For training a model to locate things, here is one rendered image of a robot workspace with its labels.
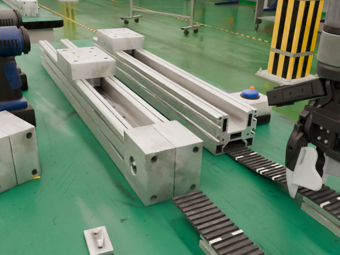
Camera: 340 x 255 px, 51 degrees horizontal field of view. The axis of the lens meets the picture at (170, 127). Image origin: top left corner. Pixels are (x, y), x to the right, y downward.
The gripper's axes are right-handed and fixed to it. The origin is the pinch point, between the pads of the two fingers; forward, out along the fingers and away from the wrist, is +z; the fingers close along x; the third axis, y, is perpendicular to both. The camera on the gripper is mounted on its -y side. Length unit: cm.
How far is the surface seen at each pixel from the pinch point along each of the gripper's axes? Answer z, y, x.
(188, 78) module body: -5.3, -41.6, 2.6
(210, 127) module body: -2.2, -20.3, -4.9
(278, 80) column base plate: 78, -231, 229
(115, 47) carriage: -6, -75, -5
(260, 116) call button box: 1.1, -26.4, 14.0
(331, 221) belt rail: 2.0, 6.9, -1.2
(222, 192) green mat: 3.2, -7.2, -10.5
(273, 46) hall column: 48, -252, 235
